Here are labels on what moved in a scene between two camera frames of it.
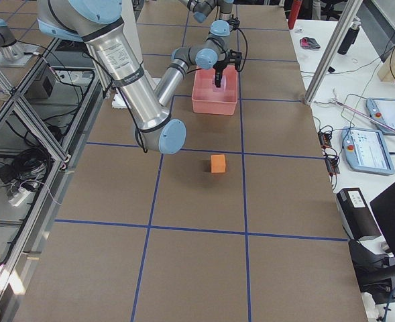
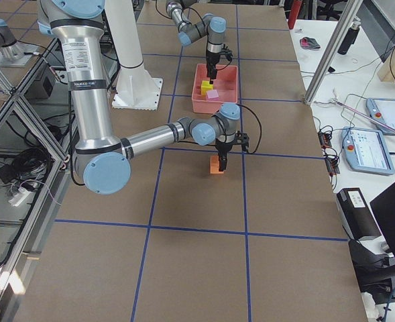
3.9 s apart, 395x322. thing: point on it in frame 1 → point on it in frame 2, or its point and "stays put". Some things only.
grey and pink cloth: x=306 y=42 stays put
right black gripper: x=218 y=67 → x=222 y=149
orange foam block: x=217 y=164 stays put
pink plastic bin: x=208 y=98 stays put
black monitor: x=392 y=209 stays put
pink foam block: x=222 y=87 → x=212 y=95
